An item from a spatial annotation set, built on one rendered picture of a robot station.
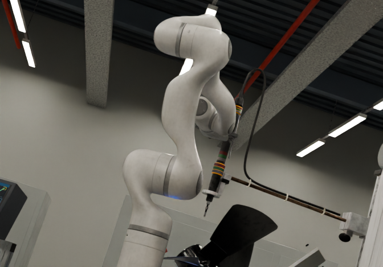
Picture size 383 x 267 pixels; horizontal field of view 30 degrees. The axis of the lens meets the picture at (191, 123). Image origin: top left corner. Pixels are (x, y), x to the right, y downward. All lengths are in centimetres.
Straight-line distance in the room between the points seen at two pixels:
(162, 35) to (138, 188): 44
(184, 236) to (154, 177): 622
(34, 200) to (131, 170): 779
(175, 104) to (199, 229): 629
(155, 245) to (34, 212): 782
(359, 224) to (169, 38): 129
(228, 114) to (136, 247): 61
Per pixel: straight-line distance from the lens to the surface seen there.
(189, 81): 201
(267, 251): 839
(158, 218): 199
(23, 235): 976
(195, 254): 275
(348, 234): 296
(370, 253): 129
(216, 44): 200
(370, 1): 756
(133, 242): 199
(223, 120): 236
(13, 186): 259
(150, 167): 202
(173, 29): 204
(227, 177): 274
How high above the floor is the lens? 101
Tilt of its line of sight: 14 degrees up
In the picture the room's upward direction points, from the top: 18 degrees clockwise
